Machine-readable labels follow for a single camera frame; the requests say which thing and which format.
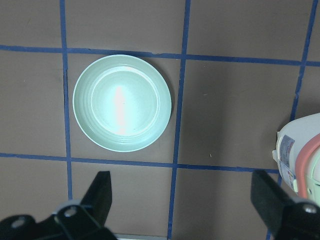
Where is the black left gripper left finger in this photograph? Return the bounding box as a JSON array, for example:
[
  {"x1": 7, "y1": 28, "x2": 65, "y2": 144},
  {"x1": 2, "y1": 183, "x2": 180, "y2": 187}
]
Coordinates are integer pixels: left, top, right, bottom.
[{"x1": 80, "y1": 171, "x2": 112, "y2": 226}]

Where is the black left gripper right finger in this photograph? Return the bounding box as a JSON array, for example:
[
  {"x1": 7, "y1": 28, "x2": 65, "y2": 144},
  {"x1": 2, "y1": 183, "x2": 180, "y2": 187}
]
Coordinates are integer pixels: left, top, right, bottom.
[{"x1": 250, "y1": 170, "x2": 293, "y2": 233}]

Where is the white rice cooker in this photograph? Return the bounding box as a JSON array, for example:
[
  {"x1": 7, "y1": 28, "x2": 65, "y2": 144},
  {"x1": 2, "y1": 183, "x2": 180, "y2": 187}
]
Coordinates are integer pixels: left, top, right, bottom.
[{"x1": 272, "y1": 113, "x2": 320, "y2": 205}]

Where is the light green plate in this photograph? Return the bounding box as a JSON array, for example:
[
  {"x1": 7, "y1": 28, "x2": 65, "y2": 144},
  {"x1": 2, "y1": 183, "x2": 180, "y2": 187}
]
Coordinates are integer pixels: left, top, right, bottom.
[{"x1": 72, "y1": 54, "x2": 172, "y2": 153}]

